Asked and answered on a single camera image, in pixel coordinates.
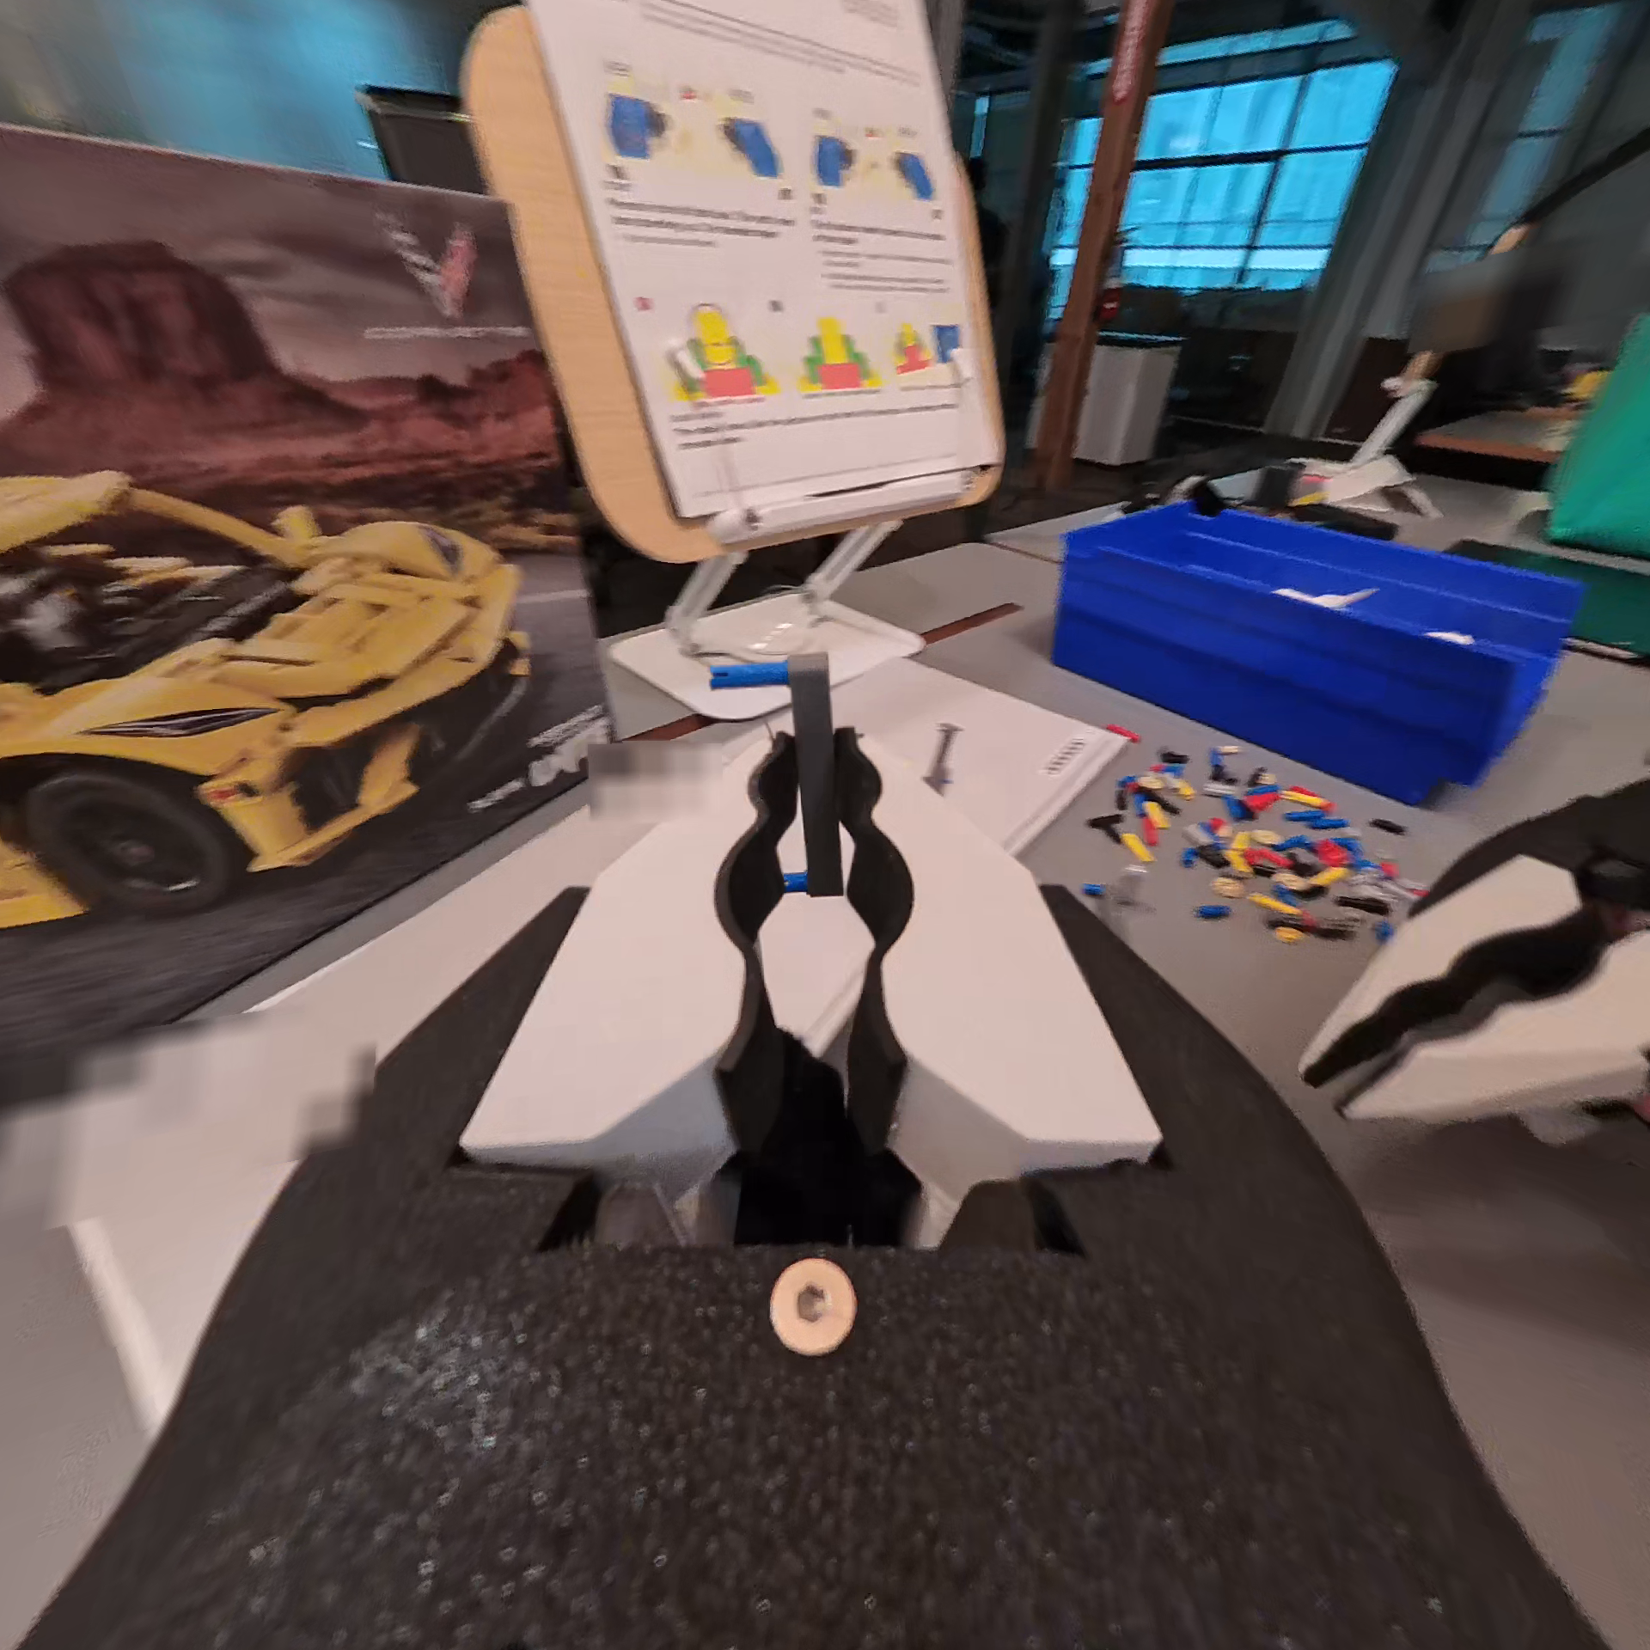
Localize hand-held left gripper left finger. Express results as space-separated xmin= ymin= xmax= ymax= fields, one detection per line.
xmin=458 ymin=733 xmax=804 ymax=1240

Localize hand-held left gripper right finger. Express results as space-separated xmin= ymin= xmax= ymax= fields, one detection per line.
xmin=836 ymin=728 xmax=1165 ymax=1240

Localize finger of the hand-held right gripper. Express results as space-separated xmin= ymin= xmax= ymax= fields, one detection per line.
xmin=1335 ymin=931 xmax=1650 ymax=1122
xmin=1302 ymin=855 xmax=1597 ymax=1085

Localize dark grey lego beam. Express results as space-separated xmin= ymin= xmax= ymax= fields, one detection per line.
xmin=708 ymin=651 xmax=854 ymax=898

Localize pile of mixed lego pins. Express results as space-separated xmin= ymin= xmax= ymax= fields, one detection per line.
xmin=1084 ymin=739 xmax=1432 ymax=948

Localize lego set box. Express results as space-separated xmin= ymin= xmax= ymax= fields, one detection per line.
xmin=0 ymin=122 xmax=616 ymax=1074

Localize open instruction booklet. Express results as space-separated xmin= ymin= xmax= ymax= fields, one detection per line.
xmin=0 ymin=659 xmax=1140 ymax=1431

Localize blue plastic bin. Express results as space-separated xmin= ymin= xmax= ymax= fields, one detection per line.
xmin=1050 ymin=503 xmax=1584 ymax=807

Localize teal felt bag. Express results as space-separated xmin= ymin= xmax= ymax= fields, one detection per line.
xmin=1542 ymin=367 xmax=1650 ymax=569

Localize wooden document stand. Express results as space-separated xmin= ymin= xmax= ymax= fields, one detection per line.
xmin=463 ymin=0 xmax=1008 ymax=728
xmin=1340 ymin=349 xmax=1439 ymax=509

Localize white cabinet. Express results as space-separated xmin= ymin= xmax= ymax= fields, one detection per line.
xmin=1075 ymin=338 xmax=1181 ymax=469

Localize printed instruction sheet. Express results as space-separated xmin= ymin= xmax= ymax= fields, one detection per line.
xmin=528 ymin=0 xmax=1006 ymax=522

